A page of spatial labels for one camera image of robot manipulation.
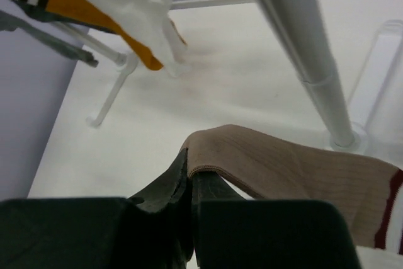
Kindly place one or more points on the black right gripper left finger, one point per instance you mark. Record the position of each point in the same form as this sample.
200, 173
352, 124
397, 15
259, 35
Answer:
151, 229

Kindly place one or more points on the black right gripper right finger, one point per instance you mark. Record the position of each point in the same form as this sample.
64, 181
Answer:
232, 232

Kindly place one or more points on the brown beige sock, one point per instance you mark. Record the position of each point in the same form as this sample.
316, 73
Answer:
366, 191

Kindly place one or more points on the white sock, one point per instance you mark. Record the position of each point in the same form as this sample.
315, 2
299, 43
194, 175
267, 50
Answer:
148, 23

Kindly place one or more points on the grey sock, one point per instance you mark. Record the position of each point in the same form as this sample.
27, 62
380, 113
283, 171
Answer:
11, 22

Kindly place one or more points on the white clothes rack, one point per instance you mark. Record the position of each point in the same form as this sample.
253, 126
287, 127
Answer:
310, 71

